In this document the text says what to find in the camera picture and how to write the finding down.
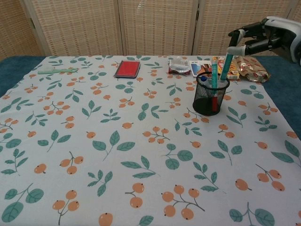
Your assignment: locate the teal pen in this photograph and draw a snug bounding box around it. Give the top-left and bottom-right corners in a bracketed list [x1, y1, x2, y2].
[219, 52, 234, 82]

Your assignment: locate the black mesh pen holder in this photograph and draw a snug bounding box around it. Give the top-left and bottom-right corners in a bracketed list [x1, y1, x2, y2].
[192, 71, 230, 117]

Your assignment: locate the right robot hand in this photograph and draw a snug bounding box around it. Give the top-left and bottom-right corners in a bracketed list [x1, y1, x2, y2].
[227, 16, 301, 65]

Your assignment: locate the white ice cream packet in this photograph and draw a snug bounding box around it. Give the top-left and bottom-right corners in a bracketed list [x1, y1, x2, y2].
[189, 59, 214, 78]

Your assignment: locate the clear plastic snack bag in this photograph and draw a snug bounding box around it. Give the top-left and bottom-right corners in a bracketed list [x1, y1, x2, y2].
[167, 57, 191, 76]

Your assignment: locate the orange snack wrapper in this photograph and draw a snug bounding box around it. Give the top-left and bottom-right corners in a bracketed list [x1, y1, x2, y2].
[211, 56, 241, 81]

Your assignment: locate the red notebook with dark cover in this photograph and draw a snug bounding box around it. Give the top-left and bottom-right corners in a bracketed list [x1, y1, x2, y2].
[113, 60, 142, 80]

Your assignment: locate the floral print tablecloth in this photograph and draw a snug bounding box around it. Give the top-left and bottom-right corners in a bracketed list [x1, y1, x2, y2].
[0, 55, 301, 226]

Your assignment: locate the woven folding screen panel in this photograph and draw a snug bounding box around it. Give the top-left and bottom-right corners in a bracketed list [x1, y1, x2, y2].
[119, 0, 200, 57]
[288, 0, 301, 23]
[20, 0, 124, 57]
[0, 0, 47, 62]
[193, 0, 293, 57]

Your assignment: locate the gold snack wrapper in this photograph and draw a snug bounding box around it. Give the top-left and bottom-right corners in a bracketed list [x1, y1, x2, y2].
[232, 56, 271, 83]

